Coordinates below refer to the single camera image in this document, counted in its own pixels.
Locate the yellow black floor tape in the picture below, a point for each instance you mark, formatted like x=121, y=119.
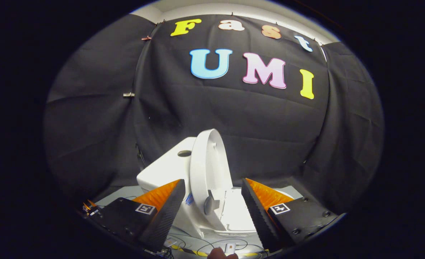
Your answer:
x=200, y=253

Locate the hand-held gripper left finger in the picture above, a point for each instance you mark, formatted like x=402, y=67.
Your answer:
x=165, y=216

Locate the small orange electronic part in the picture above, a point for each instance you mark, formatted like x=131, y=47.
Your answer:
x=90, y=208

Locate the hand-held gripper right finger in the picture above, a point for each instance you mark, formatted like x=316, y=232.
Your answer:
x=259, y=219

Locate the white toilet lid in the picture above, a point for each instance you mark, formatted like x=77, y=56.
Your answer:
x=201, y=169

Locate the white toilet seat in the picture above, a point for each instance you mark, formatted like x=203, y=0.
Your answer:
x=241, y=216

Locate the black backdrop cloth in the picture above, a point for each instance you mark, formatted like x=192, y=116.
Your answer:
x=252, y=118

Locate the white toilet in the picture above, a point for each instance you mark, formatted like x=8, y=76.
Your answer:
x=162, y=169

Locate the silver cloth clip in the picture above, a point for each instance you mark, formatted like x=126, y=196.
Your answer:
x=128, y=94

